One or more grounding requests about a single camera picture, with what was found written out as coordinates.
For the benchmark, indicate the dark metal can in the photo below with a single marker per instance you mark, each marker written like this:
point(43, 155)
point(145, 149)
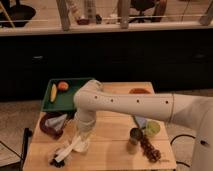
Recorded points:
point(135, 136)

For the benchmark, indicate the grey cloth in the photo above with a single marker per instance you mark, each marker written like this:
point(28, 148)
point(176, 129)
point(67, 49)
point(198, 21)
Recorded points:
point(56, 123)

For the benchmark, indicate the orange fruit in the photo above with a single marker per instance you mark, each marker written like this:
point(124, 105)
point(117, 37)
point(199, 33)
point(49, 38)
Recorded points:
point(63, 86)

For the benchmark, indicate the black office chair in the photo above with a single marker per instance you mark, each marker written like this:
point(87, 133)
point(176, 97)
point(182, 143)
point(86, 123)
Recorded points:
point(141, 6)

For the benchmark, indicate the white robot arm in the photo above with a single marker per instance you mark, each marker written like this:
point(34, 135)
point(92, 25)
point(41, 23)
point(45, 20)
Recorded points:
point(194, 112)

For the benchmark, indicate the dark red bowl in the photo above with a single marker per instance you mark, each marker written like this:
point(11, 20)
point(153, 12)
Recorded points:
point(49, 131)

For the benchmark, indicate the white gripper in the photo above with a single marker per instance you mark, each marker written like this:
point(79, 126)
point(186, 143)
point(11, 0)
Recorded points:
point(84, 129)

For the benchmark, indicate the black stand left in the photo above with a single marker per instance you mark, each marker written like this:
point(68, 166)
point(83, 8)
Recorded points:
point(18, 166)

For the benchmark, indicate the green plastic tray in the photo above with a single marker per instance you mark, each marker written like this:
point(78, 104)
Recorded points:
point(64, 99)

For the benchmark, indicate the green cup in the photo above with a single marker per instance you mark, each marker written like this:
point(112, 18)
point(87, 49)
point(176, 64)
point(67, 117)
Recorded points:
point(152, 128)

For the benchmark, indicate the orange red plate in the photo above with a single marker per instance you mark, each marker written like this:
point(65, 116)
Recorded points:
point(139, 91)

